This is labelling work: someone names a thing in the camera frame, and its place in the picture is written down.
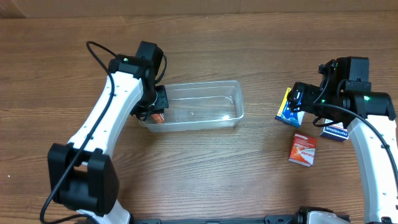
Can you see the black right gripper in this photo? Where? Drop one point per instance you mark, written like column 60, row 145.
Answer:
column 296, row 97

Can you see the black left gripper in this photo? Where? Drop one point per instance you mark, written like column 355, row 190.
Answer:
column 161, row 99

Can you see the orange tube white cap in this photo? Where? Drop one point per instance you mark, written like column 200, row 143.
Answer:
column 158, row 118

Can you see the blue Vicks VapoDrops box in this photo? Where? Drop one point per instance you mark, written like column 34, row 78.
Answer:
column 284, row 113

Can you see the white Hansaplast plaster box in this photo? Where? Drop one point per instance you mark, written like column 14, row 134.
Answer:
column 335, row 132

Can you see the clear plastic container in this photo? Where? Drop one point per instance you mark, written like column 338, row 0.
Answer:
column 203, row 105

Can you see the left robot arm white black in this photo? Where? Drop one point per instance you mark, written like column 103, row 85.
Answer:
column 82, row 175

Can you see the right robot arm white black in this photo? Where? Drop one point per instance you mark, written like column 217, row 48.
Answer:
column 345, row 96

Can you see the red Panadol box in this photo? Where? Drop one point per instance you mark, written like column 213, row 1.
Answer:
column 303, row 150

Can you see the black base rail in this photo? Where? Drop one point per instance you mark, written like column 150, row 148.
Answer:
column 268, row 219

